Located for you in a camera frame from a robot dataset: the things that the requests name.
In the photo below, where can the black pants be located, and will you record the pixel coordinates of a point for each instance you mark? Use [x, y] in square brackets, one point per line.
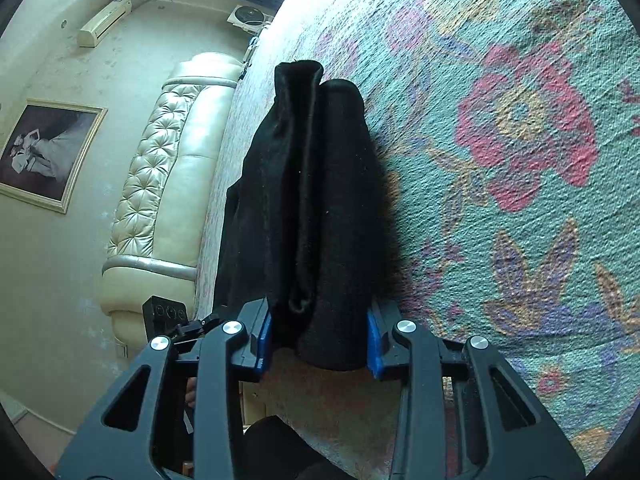
[310, 210]

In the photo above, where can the white fan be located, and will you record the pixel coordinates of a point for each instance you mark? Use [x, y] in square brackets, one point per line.
[247, 16]

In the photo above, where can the cream tufted headboard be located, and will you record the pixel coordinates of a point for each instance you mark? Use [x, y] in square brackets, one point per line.
[170, 185]

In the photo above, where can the white air conditioner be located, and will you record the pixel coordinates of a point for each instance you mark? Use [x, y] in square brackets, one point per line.
[102, 22]

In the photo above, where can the floral bedspread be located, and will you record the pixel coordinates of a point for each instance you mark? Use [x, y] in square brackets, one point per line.
[500, 185]

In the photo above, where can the framed picture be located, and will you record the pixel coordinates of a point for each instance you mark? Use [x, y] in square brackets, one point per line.
[45, 150]

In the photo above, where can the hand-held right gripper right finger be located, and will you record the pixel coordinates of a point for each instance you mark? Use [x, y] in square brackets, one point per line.
[375, 347]

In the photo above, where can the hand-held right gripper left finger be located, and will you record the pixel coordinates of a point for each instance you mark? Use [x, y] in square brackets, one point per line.
[262, 337]

